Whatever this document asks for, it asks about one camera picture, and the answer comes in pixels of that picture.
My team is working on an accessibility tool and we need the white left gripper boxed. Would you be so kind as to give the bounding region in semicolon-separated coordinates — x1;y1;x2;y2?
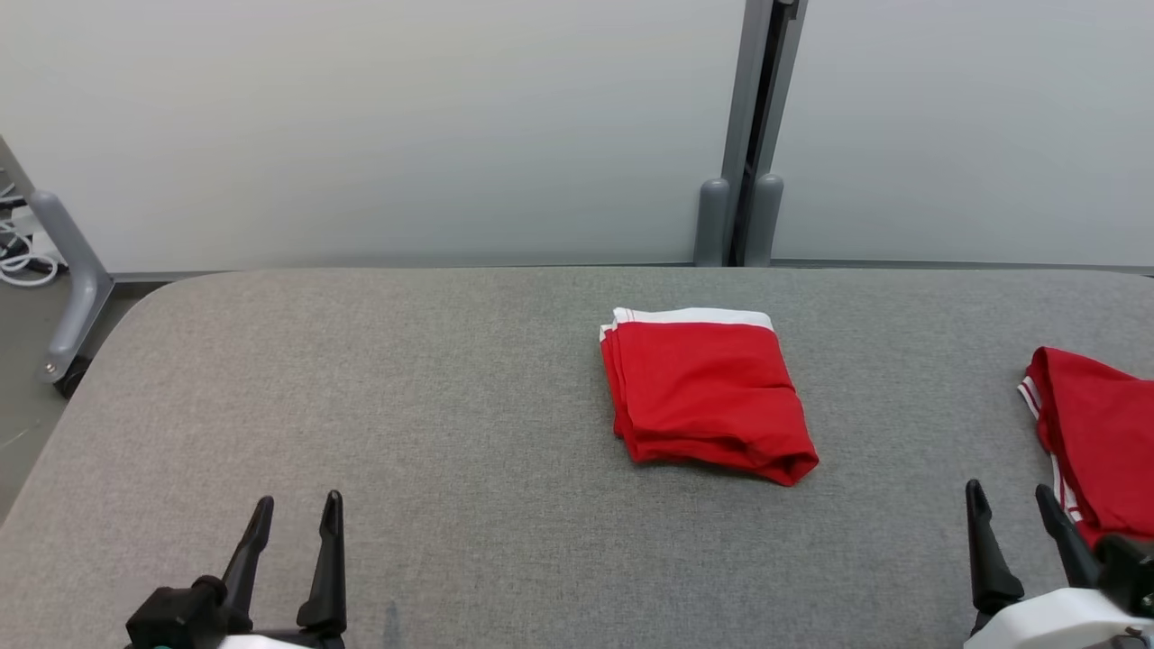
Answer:
216;489;349;649

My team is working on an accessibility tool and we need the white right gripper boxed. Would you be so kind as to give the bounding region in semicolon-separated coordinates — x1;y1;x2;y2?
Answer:
962;479;1154;649

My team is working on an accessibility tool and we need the red white striped garment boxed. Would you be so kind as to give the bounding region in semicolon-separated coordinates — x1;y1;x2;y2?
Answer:
599;306;820;489

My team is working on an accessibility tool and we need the grey partition leg with caster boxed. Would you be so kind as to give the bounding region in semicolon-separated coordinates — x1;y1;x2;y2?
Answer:
26;188;116;399

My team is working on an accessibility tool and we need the white floor cable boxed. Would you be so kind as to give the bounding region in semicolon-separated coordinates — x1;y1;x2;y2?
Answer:
0;180;66;288

